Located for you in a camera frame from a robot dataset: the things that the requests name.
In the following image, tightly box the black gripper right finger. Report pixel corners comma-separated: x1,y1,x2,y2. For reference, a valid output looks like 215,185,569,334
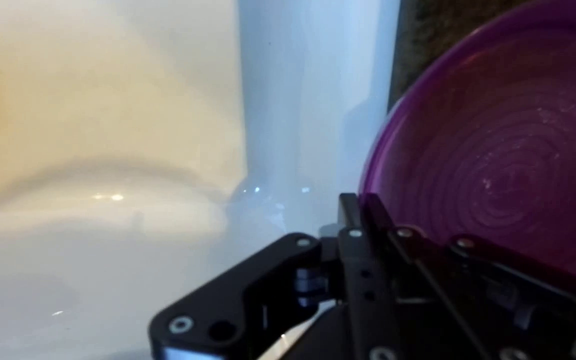
337,191,576,360

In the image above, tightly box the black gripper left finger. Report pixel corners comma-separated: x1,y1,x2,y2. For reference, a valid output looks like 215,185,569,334
147,229,339,360

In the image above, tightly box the purple plastic bowl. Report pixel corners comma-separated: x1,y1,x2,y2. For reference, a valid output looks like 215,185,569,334
359,0,576,290

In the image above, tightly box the white ceramic sink basin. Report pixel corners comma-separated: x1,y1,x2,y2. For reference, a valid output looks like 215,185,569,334
0,0,404,360

